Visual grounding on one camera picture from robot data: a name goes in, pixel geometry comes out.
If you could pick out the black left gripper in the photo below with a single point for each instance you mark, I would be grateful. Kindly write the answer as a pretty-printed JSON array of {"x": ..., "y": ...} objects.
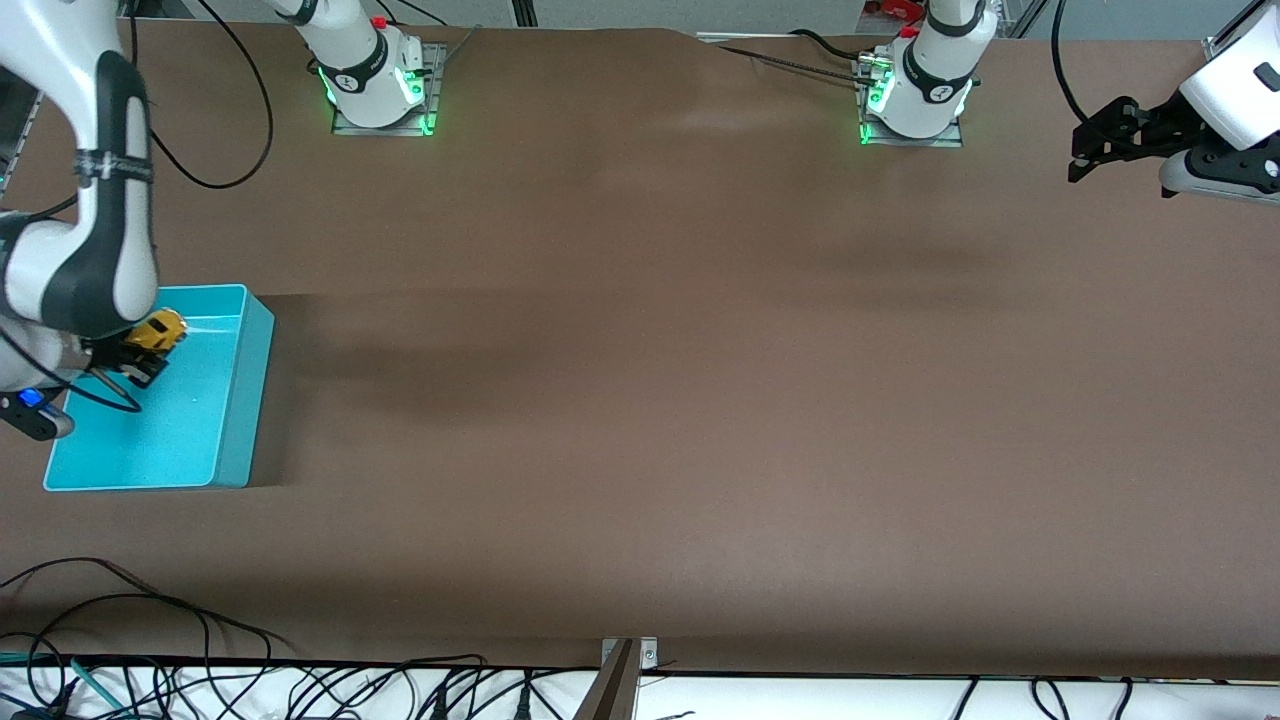
[{"x": 1163, "y": 126}]

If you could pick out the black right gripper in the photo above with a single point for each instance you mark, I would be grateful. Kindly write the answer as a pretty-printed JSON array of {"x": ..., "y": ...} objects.
[{"x": 107, "y": 353}]

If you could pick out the yellow beetle toy car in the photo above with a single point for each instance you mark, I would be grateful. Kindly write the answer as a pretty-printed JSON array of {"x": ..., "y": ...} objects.
[{"x": 158, "y": 330}]

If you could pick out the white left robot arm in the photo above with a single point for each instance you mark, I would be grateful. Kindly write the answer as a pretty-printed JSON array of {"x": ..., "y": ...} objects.
[{"x": 1235, "y": 90}]

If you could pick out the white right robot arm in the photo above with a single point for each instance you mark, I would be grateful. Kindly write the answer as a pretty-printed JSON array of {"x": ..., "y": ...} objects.
[{"x": 60, "y": 270}]

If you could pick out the teal plastic storage bin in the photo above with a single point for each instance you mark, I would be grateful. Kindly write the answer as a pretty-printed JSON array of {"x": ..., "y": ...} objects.
[{"x": 190, "y": 440}]

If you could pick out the red background object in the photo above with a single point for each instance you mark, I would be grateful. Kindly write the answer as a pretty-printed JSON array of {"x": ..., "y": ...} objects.
[{"x": 895, "y": 9}]

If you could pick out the black power plug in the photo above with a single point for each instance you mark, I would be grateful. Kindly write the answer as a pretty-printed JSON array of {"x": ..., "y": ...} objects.
[
  {"x": 440, "y": 703},
  {"x": 525, "y": 702}
]

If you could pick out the aluminium frame profile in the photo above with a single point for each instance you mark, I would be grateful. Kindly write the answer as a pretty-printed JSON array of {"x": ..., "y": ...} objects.
[
  {"x": 1025, "y": 15},
  {"x": 525, "y": 12}
]

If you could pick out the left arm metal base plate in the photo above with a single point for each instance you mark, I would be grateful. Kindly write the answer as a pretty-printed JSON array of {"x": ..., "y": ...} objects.
[{"x": 912, "y": 142}]

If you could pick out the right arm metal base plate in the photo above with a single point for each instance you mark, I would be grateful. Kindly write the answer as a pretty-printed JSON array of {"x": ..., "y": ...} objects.
[{"x": 437, "y": 100}]

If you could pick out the aluminium table bracket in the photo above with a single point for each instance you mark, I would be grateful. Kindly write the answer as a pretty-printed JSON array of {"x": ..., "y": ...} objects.
[{"x": 618, "y": 690}]

